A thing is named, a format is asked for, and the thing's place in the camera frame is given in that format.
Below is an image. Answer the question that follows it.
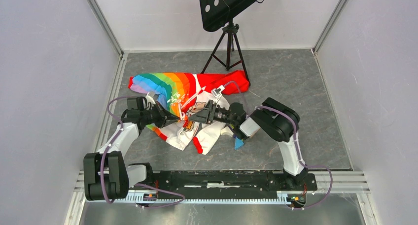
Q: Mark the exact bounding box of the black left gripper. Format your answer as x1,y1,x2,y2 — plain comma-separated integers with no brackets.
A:
140,101,180,129

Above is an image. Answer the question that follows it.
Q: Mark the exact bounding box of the blue triangular block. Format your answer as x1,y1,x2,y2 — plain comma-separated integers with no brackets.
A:
234,138,244,150

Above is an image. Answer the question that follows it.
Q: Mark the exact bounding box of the rainbow cartoon zip jacket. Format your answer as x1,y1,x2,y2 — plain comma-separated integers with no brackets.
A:
128,70,250,155

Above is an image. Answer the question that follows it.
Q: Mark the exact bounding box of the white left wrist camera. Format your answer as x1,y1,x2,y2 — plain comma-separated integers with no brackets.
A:
145,92,156,109

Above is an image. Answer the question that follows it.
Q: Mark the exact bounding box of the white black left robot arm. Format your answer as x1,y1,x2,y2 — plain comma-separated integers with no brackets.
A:
83,96,180,203

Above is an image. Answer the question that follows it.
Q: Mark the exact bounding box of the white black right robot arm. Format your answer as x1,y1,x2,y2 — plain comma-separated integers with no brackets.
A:
189,97,308,190

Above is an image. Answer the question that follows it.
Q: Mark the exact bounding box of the black music stand tripod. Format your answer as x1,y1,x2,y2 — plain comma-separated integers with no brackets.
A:
199,0,264,81

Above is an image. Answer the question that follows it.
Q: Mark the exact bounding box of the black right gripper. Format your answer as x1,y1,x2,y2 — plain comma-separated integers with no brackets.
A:
188,99,237,125

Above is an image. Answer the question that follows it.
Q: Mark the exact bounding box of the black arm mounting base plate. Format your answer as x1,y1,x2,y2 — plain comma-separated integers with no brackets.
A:
128,170,318,200

